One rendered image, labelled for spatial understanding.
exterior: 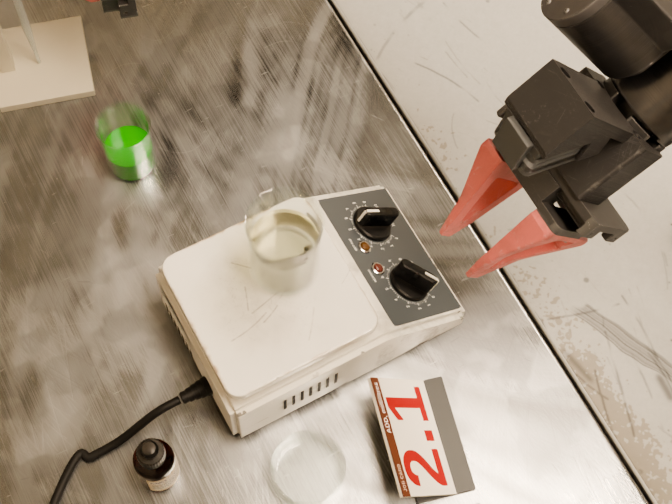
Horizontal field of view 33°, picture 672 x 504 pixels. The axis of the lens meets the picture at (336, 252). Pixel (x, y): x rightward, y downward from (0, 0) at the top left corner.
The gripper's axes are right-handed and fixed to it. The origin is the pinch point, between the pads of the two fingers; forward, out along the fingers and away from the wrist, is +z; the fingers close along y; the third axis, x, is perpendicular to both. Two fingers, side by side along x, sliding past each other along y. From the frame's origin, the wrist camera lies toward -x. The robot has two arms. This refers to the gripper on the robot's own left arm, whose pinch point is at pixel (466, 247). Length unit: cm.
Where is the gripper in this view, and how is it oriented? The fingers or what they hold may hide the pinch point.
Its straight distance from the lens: 77.9
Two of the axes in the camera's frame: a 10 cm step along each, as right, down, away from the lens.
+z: -7.0, 5.9, 4.1
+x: 5.4, 0.5, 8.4
